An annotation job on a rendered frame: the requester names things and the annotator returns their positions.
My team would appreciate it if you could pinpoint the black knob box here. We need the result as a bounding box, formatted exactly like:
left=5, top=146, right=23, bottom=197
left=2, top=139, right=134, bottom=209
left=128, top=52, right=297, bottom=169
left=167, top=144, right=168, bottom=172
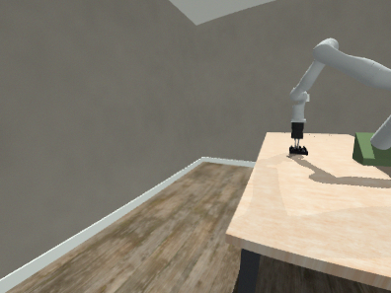
left=289, top=145, right=308, bottom=155

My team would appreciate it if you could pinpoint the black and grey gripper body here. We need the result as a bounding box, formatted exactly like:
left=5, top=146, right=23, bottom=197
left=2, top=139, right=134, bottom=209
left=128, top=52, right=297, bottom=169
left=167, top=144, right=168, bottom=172
left=290, top=113, right=306, bottom=139

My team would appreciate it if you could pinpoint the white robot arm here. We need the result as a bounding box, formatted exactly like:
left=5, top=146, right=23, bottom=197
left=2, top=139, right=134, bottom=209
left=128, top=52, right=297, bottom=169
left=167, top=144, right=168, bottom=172
left=289, top=38, right=391, bottom=150

